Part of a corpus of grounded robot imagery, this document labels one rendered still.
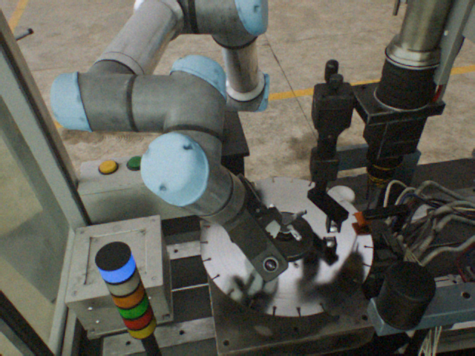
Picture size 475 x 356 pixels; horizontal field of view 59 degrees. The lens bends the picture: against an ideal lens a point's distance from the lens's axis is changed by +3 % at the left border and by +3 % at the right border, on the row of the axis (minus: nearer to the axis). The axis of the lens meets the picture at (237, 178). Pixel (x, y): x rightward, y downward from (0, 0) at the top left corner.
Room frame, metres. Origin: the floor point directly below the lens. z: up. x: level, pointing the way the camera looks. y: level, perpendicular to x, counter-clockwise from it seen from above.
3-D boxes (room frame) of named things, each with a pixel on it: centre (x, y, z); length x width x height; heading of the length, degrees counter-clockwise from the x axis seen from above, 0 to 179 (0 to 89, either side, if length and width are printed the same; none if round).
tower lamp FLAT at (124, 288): (0.31, 0.16, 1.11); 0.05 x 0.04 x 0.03; 8
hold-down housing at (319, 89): (0.52, -0.15, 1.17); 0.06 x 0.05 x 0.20; 89
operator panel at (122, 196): (0.77, 0.25, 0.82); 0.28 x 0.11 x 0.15; 98
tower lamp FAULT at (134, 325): (0.31, 0.16, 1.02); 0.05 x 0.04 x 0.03; 8
